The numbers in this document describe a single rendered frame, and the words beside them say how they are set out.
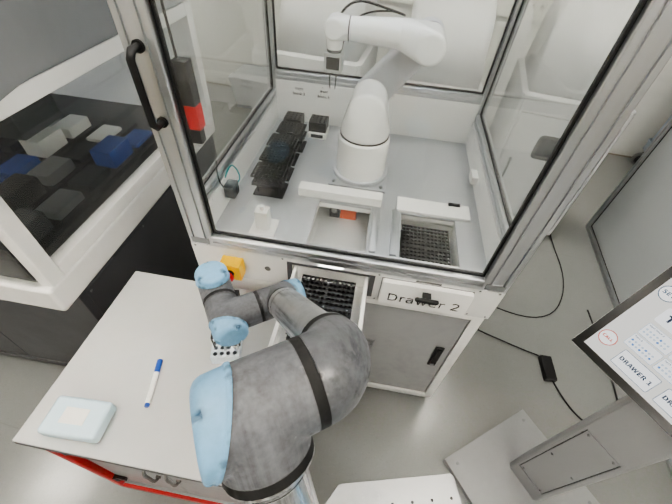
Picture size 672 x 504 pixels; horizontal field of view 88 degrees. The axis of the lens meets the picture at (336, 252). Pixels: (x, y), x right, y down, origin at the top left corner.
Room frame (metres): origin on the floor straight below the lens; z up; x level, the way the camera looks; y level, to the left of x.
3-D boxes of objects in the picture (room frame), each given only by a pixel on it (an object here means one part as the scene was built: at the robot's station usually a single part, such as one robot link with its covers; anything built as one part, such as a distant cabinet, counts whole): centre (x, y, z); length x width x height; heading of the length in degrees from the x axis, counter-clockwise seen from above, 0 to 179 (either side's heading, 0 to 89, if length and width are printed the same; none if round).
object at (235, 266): (0.74, 0.34, 0.88); 0.07 x 0.05 x 0.07; 84
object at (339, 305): (0.60, 0.02, 0.87); 0.22 x 0.18 x 0.06; 174
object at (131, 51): (0.75, 0.44, 1.45); 0.05 x 0.03 x 0.19; 174
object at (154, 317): (0.46, 0.45, 0.38); 0.62 x 0.58 x 0.76; 84
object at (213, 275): (0.49, 0.28, 1.11); 0.09 x 0.08 x 0.11; 30
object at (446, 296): (0.69, -0.30, 0.87); 0.29 x 0.02 x 0.11; 84
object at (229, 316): (0.41, 0.22, 1.11); 0.11 x 0.11 x 0.08; 30
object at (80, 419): (0.26, 0.64, 0.78); 0.15 x 0.10 x 0.04; 87
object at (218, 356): (0.52, 0.31, 0.78); 0.12 x 0.08 x 0.04; 9
